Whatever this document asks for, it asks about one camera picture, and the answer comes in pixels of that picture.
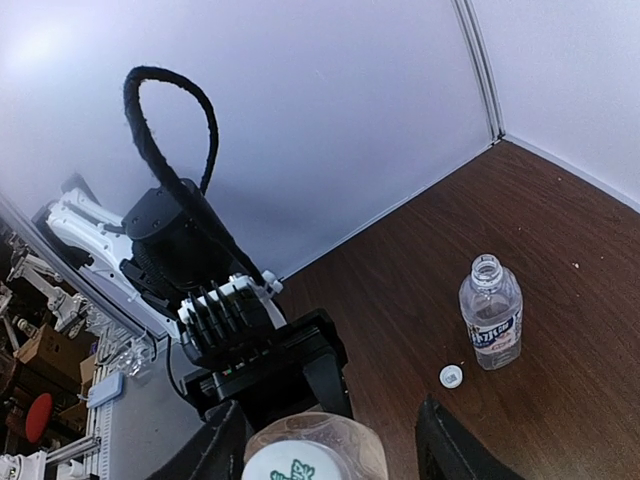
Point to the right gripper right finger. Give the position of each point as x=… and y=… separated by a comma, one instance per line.
x=447, y=450

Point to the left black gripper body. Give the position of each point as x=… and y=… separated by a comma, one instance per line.
x=300, y=368

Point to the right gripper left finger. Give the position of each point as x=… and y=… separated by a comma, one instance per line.
x=215, y=451

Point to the white tea bottle cap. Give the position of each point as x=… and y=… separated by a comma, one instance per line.
x=295, y=460

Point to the white water bottle cap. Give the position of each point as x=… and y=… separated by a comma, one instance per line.
x=451, y=376

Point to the brown tea bottle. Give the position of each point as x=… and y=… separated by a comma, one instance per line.
x=358, y=446

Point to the clear water bottle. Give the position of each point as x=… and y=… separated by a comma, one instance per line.
x=491, y=304

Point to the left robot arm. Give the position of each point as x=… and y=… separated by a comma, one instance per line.
x=157, y=254

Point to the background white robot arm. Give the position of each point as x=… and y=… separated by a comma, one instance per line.
x=70, y=311

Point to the light blue flat device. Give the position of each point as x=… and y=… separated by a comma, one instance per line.
x=106, y=390

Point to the red round stool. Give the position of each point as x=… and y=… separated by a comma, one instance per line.
x=38, y=417

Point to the brown cardboard box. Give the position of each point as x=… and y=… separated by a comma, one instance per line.
x=55, y=356

